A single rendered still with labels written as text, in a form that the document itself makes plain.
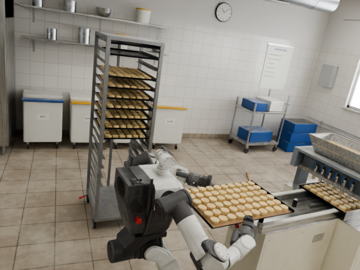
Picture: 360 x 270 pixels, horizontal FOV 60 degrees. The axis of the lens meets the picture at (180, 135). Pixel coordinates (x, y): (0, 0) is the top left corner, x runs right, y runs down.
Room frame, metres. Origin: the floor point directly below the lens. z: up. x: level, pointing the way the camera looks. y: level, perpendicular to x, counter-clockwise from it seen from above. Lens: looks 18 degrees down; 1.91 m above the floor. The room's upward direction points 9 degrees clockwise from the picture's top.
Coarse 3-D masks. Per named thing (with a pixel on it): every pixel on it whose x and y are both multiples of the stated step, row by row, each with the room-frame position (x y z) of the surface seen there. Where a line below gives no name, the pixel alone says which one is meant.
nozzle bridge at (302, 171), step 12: (300, 156) 2.40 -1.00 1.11; (312, 156) 2.26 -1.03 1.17; (324, 156) 2.27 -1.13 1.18; (300, 168) 2.45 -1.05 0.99; (312, 168) 2.33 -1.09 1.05; (336, 168) 2.08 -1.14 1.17; (348, 168) 2.08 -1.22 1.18; (300, 180) 2.46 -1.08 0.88; (324, 180) 2.17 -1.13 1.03; (348, 180) 2.07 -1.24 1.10; (348, 192) 1.99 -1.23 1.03
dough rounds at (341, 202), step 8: (312, 184) 2.30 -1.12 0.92; (320, 184) 2.33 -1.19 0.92; (328, 184) 2.35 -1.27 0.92; (312, 192) 2.18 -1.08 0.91; (320, 192) 2.17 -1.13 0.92; (328, 192) 2.19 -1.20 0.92; (336, 192) 2.22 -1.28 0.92; (328, 200) 2.07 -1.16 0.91; (336, 200) 2.07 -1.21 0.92; (344, 200) 2.09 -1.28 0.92; (352, 200) 2.12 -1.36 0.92; (344, 208) 1.97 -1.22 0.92; (352, 208) 2.02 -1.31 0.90
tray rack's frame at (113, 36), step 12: (96, 36) 3.05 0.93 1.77; (120, 36) 2.62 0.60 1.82; (132, 36) 3.12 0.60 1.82; (96, 48) 3.05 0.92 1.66; (120, 48) 3.17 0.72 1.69; (96, 60) 3.06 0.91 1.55; (108, 168) 3.16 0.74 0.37; (108, 180) 3.16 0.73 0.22; (108, 192) 3.02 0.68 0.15; (108, 204) 2.79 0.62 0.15; (108, 216) 2.57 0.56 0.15; (120, 216) 2.60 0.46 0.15
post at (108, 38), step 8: (104, 64) 2.51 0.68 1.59; (104, 72) 2.49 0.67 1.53; (104, 80) 2.50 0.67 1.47; (104, 88) 2.50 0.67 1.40; (104, 96) 2.50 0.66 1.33; (104, 104) 2.50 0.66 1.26; (104, 112) 2.50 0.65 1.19; (104, 120) 2.51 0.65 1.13; (96, 184) 2.50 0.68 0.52; (96, 192) 2.49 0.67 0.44; (96, 200) 2.50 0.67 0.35; (96, 208) 2.50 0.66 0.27; (96, 216) 2.50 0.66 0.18
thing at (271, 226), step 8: (296, 216) 1.79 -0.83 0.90; (304, 216) 1.80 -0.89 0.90; (312, 216) 1.83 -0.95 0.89; (320, 216) 1.88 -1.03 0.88; (328, 216) 1.92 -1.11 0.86; (336, 216) 1.97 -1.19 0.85; (264, 224) 1.63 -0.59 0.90; (272, 224) 1.65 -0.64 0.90; (280, 224) 1.69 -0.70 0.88; (288, 224) 1.73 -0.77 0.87; (296, 224) 1.76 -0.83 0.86; (304, 224) 1.80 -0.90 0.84; (264, 232) 1.63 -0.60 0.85
